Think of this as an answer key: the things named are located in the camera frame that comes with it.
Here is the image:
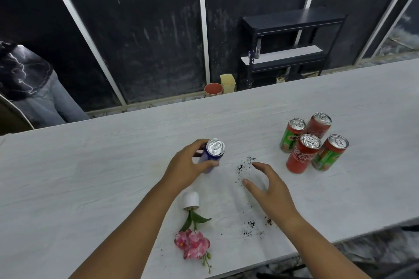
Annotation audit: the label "person's right hand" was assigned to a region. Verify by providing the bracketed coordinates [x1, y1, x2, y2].
[242, 162, 302, 228]

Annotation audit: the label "green drink can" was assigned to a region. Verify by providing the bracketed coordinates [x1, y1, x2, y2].
[311, 134, 349, 172]
[280, 118, 307, 154]

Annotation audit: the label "person's left forearm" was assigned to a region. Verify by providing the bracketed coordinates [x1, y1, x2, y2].
[68, 180, 184, 279]

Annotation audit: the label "red drink can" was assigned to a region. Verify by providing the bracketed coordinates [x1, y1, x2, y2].
[306, 112, 332, 141]
[286, 134, 323, 174]

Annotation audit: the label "pink artificial flower white pot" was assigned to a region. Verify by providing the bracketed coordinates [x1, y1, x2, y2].
[174, 191, 213, 275]

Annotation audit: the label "scattered black soil crumbs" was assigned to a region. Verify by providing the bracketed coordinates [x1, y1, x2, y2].
[235, 157, 257, 188]
[242, 216, 273, 239]

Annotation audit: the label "person's right forearm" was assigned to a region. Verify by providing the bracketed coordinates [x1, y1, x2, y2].
[282, 214, 372, 279]

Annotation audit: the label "blue drink can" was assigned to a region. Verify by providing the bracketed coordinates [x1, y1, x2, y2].
[198, 138, 226, 173]

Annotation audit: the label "person's left hand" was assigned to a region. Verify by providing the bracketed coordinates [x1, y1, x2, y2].
[162, 139, 220, 192]

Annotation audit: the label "yellow plastic bin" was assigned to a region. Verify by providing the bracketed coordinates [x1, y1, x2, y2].
[220, 74, 236, 94]

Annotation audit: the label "black metal shelf rack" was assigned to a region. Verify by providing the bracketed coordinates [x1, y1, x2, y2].
[240, 6, 348, 90]

